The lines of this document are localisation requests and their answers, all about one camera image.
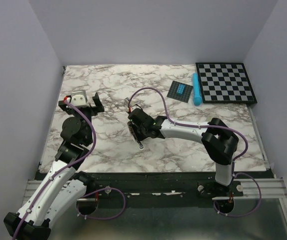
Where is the aluminium rail frame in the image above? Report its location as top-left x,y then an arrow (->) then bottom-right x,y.
10,177 -> 287,240

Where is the black white chessboard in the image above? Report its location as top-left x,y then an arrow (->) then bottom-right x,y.
195,62 -> 257,105

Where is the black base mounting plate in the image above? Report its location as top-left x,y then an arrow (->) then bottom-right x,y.
34,171 -> 244,210

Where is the blue toy microphone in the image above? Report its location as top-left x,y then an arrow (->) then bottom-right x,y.
192,73 -> 202,106

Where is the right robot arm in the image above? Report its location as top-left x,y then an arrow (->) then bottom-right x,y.
127,107 -> 239,196

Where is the black metal stapler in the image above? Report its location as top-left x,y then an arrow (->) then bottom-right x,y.
124,97 -> 130,106

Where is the white stapler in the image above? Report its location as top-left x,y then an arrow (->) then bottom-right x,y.
127,121 -> 144,151

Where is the dark grey lego baseplate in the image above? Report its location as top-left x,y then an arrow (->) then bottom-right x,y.
167,81 -> 193,103

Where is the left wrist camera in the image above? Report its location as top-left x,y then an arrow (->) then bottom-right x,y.
70,90 -> 88,108

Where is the blue lego brick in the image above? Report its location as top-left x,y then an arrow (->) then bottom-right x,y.
176,84 -> 186,95

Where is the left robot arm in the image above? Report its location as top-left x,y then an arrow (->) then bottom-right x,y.
3,90 -> 105,240

